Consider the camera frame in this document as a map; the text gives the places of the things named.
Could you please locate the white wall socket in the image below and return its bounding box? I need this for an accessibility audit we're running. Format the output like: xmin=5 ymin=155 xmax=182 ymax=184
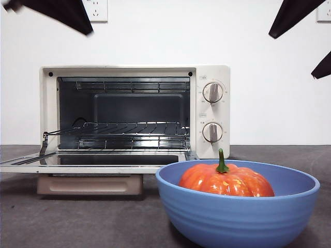
xmin=317 ymin=0 xmax=331 ymax=23
xmin=84 ymin=0 xmax=108 ymax=23

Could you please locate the blue ribbed bowl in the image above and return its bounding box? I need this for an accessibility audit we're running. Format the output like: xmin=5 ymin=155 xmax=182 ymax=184
xmin=155 ymin=159 xmax=321 ymax=248

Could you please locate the round beige oven knob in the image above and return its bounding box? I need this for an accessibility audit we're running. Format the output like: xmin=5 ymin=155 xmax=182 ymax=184
xmin=202 ymin=82 xmax=224 ymax=104
xmin=202 ymin=122 xmax=223 ymax=144

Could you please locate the cream Toshiba toaster oven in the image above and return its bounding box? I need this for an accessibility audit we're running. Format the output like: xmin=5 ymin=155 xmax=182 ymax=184
xmin=39 ymin=64 xmax=231 ymax=160

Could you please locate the metal wire oven rack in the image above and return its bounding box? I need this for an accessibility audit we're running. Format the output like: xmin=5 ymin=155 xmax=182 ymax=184
xmin=46 ymin=121 xmax=189 ymax=137

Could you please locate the orange toy pumpkin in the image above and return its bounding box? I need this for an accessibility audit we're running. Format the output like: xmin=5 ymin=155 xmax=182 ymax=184
xmin=178 ymin=148 xmax=275 ymax=197

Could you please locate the glass oven door with handle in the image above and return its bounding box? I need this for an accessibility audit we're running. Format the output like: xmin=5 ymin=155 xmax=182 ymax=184
xmin=0 ymin=151 xmax=188 ymax=196

